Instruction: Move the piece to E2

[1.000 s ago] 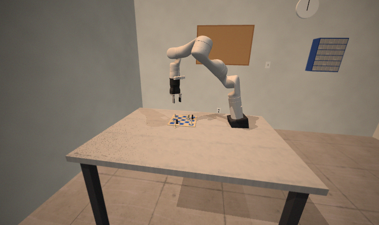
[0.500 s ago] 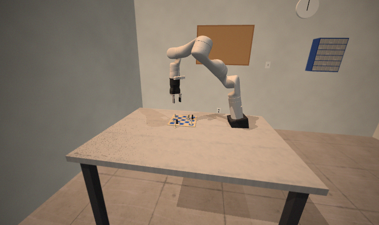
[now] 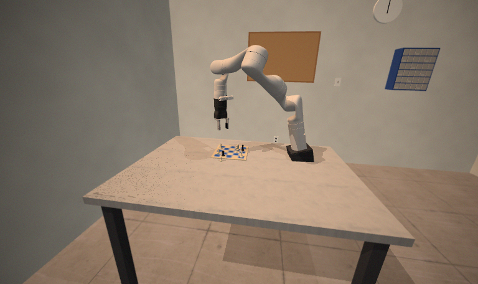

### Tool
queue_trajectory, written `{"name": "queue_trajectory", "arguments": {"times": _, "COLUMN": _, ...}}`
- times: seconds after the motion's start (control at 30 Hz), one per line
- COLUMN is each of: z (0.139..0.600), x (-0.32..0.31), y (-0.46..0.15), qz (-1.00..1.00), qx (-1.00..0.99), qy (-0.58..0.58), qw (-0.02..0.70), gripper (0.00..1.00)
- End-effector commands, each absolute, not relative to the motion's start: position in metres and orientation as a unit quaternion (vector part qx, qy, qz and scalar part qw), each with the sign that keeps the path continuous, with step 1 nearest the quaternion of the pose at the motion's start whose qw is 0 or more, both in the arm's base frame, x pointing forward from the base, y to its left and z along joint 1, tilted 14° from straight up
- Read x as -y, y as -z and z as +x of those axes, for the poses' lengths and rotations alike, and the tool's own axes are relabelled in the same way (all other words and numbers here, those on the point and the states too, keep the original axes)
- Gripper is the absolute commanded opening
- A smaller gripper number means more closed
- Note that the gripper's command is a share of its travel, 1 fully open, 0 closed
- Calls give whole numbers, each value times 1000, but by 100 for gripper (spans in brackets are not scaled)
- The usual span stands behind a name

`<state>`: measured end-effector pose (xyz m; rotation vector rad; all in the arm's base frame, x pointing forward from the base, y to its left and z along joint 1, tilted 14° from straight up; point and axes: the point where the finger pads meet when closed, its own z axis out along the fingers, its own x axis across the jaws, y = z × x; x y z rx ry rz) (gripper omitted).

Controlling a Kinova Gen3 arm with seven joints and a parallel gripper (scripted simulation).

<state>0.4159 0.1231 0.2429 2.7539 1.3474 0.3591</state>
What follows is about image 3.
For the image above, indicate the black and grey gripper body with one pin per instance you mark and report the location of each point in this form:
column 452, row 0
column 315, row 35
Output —
column 220, row 103

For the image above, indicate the blue and tan chessboard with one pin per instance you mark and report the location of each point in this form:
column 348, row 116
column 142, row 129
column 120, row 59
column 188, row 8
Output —
column 229, row 152

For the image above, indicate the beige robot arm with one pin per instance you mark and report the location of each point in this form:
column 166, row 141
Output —
column 252, row 61

